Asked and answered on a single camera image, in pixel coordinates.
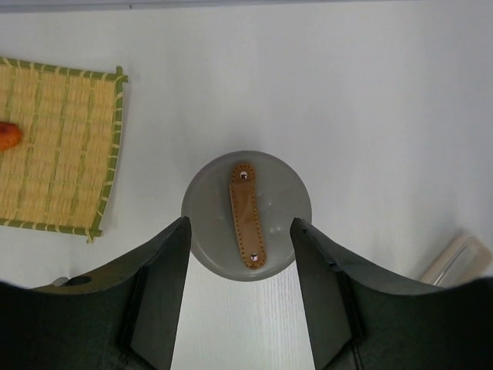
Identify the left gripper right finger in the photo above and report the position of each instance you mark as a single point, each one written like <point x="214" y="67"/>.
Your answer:
<point x="362" y="316"/>

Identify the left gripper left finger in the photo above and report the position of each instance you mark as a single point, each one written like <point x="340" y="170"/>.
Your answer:
<point x="122" y="315"/>

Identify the clear cutlery case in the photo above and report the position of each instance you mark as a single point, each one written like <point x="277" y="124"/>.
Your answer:
<point x="466" y="258"/>

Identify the grey round lid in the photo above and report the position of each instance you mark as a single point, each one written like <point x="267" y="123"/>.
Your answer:
<point x="281" y="197"/>

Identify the bamboo mat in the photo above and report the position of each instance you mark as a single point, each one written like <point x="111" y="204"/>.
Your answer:
<point x="59" y="176"/>

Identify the red tomato toy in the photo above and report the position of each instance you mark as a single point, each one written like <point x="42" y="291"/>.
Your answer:
<point x="10" y="136"/>

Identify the brown lid handle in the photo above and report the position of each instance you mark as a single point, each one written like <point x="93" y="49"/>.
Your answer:
<point x="249" y="236"/>

